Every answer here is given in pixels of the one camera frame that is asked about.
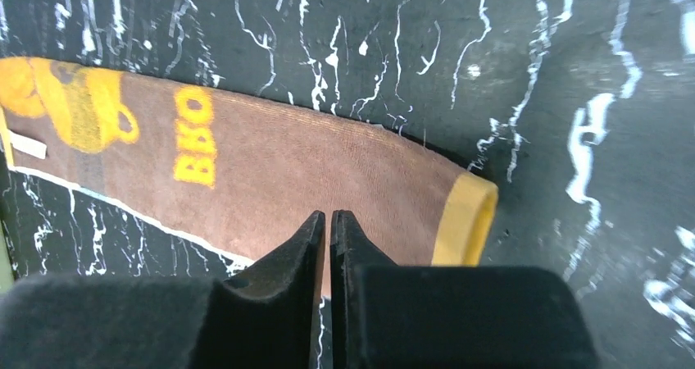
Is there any brown and yellow cloth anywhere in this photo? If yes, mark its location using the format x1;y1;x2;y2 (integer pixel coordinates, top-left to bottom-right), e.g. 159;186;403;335
1;57;498;266

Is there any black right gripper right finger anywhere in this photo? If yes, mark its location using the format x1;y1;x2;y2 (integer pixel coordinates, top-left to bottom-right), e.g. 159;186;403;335
330;210;600;368

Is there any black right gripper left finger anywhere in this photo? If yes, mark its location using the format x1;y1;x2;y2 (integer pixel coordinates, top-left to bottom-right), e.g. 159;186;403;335
1;212;325;368

